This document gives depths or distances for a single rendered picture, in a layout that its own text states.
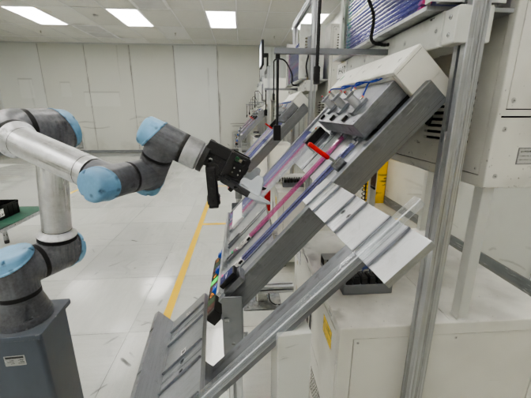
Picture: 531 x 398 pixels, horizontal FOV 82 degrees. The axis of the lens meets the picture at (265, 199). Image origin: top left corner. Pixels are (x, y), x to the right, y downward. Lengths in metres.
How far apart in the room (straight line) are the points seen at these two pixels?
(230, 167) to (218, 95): 8.80
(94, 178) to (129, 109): 9.33
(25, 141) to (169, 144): 0.33
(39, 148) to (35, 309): 0.54
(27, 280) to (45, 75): 9.94
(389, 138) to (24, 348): 1.18
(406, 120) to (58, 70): 10.38
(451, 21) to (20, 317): 1.34
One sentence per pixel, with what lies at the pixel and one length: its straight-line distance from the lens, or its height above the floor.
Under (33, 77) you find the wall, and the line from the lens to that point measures 11.10.
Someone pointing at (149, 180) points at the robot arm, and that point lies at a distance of 0.79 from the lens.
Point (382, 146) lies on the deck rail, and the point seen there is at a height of 1.10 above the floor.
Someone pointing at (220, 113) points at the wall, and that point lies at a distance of 9.51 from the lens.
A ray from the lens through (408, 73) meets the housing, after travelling 0.79.
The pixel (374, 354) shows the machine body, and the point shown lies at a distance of 1.01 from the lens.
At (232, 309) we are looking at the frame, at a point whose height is 0.73.
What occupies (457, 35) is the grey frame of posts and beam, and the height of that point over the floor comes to 1.32.
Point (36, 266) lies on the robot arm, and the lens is 1.19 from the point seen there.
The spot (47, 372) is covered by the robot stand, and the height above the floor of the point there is 0.40.
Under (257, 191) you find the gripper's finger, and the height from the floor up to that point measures 1.00.
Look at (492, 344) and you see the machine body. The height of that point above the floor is 0.54.
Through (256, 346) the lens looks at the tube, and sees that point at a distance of 0.45.
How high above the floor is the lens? 1.18
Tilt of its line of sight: 16 degrees down
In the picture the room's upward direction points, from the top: straight up
